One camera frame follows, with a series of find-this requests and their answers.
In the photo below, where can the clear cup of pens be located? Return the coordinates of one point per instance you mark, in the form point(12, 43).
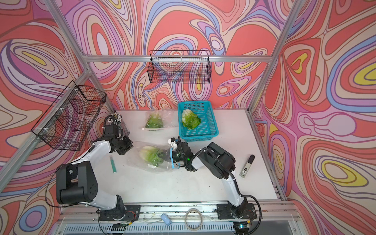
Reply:
point(116, 119)

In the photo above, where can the black wire basket back wall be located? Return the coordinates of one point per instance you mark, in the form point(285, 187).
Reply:
point(179, 67)

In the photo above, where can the small clear bag pink seal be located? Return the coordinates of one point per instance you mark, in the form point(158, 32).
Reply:
point(167, 117)

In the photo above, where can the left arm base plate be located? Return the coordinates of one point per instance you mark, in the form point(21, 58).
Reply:
point(130, 213)

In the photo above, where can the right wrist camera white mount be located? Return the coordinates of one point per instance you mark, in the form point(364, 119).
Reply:
point(173, 144)

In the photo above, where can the black wire basket left wall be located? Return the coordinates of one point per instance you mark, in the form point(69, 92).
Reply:
point(66, 125)

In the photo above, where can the green marker pen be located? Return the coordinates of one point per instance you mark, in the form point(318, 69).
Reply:
point(113, 165)

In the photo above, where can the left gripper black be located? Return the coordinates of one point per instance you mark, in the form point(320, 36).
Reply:
point(129, 145)

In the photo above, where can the teal plastic basket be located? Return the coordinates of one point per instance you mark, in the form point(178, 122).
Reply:
point(206, 130)

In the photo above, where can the clear zip-top bag blue seal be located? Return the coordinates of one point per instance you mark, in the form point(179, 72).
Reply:
point(133, 159)

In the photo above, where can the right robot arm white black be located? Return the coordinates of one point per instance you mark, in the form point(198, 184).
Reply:
point(222, 165)

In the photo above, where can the black wire basket wall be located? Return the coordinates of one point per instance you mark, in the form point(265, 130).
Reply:
point(179, 67)
point(66, 125)

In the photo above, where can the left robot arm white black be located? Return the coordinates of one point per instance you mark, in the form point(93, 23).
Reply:
point(76, 182)

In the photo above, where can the grey black stapler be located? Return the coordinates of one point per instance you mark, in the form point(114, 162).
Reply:
point(247, 166)

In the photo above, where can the chinese cabbage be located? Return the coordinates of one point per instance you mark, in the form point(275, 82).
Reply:
point(190, 120)
point(152, 155)

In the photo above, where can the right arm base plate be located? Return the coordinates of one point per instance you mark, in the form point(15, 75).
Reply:
point(227, 211)

